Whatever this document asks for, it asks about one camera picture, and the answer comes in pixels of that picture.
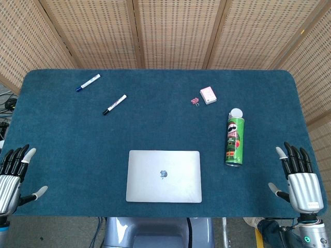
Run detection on green Pringles can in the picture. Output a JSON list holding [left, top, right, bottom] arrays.
[[224, 107, 245, 167]]

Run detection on wooden woven folding screen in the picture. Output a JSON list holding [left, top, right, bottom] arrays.
[[0, 0, 331, 179]]

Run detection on blue hanging cables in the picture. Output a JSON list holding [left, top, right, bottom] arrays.
[[91, 217, 107, 248]]

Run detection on white marker black cap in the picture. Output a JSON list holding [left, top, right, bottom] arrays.
[[102, 94, 128, 116]]

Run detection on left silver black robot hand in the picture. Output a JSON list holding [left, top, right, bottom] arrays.
[[0, 144, 49, 215]]

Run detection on white sneaker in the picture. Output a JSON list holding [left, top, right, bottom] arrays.
[[243, 216, 267, 229]]

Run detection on white marker blue cap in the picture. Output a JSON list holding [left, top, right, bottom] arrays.
[[75, 74, 101, 92]]

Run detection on black floor cable bundle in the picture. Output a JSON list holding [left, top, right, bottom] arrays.
[[0, 93, 19, 142]]

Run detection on blue carpet table mat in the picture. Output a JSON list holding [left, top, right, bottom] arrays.
[[0, 69, 328, 219]]

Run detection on white table leg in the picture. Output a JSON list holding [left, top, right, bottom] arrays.
[[221, 217, 230, 248]]

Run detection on blue jeans leg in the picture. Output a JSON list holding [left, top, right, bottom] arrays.
[[257, 219, 296, 248]]

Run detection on white power adapter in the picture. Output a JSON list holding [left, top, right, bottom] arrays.
[[199, 86, 218, 105]]

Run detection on silver-blue robot torso base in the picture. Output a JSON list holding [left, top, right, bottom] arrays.
[[102, 217, 216, 248]]

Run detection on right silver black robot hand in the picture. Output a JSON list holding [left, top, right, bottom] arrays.
[[268, 141, 325, 214]]

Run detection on silver laptop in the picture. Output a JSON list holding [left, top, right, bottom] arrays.
[[126, 150, 203, 204]]

